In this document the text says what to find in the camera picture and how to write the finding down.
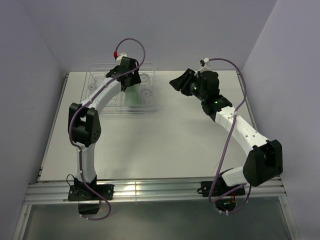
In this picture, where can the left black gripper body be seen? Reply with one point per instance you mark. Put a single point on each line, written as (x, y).
(135, 79)

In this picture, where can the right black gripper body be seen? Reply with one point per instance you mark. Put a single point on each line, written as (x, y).
(195, 89)

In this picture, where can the light green plastic cup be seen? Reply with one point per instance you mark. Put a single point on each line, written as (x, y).
(132, 96)

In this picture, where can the small clear glass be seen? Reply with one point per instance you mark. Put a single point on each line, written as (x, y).
(92, 87)

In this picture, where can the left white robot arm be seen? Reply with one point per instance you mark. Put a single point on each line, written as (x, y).
(84, 127)

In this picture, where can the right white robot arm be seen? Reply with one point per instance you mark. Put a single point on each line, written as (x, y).
(264, 157)

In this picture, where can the clear acrylic dish rack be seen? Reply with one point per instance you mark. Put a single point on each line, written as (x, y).
(97, 72)

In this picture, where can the black box under left base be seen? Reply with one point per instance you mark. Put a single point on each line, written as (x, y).
(88, 208)

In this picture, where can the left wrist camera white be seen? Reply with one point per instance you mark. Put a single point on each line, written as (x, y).
(118, 56)

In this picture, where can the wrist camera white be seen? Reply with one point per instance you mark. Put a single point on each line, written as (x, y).
(118, 56)
(205, 65)

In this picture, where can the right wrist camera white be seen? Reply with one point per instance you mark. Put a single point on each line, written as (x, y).
(205, 65)

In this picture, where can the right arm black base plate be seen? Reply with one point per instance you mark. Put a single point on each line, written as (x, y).
(219, 189)

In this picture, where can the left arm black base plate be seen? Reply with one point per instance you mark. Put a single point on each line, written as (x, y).
(82, 193)

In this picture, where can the aluminium rail frame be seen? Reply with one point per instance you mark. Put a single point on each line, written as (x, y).
(156, 162)

